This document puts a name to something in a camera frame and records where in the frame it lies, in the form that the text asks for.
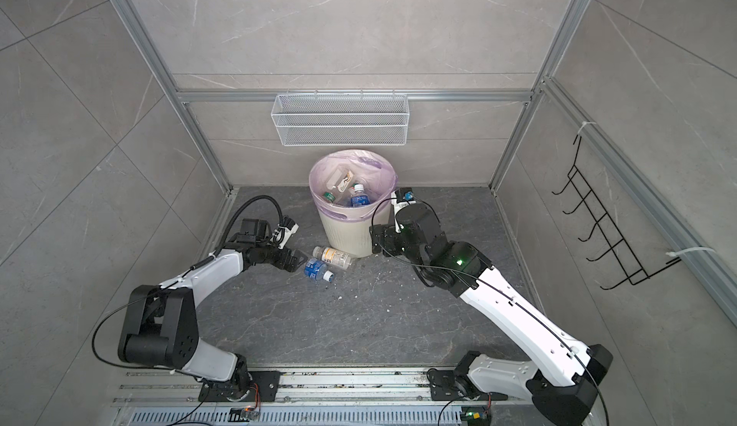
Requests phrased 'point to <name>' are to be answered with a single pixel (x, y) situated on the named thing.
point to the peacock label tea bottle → (340, 179)
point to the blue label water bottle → (360, 199)
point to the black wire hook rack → (604, 221)
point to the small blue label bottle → (316, 269)
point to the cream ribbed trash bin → (351, 239)
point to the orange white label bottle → (333, 256)
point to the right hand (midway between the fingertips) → (385, 225)
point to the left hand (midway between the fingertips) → (293, 246)
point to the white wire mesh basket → (341, 120)
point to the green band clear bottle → (329, 196)
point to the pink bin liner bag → (376, 175)
